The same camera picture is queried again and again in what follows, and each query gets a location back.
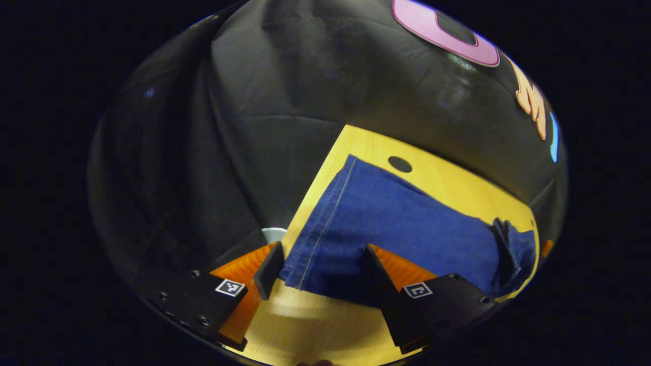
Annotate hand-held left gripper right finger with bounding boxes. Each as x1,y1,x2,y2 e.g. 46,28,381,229
362,244,501,355

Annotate blue denim jeans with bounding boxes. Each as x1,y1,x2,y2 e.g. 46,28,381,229
279,155,539,308

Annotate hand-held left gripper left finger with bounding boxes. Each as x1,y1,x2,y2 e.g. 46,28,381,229
137,241,285,352

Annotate black backdrop cloth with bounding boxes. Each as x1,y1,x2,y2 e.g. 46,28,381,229
87,0,568,285

